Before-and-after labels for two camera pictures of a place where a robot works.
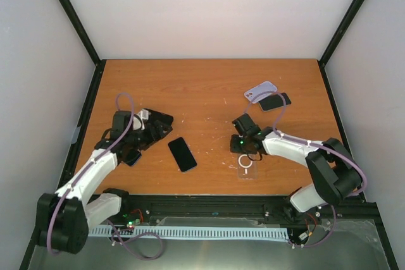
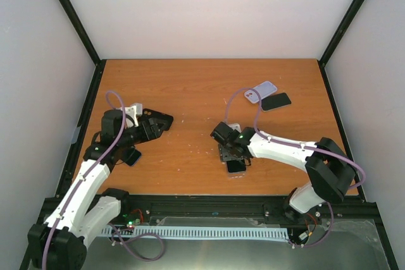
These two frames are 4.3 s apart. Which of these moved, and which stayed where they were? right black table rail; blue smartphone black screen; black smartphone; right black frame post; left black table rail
Moved: black smartphone; blue smartphone black screen
Stayed: right black table rail; right black frame post; left black table rail
